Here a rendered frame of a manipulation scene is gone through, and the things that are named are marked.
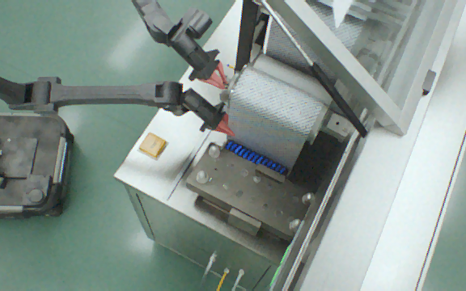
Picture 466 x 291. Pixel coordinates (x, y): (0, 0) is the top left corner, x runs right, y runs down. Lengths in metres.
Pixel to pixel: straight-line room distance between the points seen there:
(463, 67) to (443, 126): 0.20
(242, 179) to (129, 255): 1.14
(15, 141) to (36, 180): 0.27
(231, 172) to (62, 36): 1.97
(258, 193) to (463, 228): 1.64
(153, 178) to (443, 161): 0.91
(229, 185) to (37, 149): 1.30
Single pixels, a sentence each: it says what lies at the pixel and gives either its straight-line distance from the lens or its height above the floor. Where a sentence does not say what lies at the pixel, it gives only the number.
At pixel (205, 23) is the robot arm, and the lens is 1.24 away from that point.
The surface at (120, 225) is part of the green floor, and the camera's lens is 2.46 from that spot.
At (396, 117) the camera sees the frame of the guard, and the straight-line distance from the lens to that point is 0.81.
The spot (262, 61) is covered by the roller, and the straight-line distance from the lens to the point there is 1.37.
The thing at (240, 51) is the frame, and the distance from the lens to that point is 1.65.
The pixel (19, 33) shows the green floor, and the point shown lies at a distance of 3.23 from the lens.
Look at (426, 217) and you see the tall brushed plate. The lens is 1.04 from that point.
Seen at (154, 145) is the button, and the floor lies 0.92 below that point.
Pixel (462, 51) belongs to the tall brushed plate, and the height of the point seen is 1.44.
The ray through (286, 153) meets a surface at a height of 1.12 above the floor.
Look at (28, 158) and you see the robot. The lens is 2.42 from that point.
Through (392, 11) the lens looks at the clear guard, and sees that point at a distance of 0.90.
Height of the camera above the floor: 2.33
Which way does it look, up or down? 64 degrees down
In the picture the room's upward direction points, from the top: 8 degrees clockwise
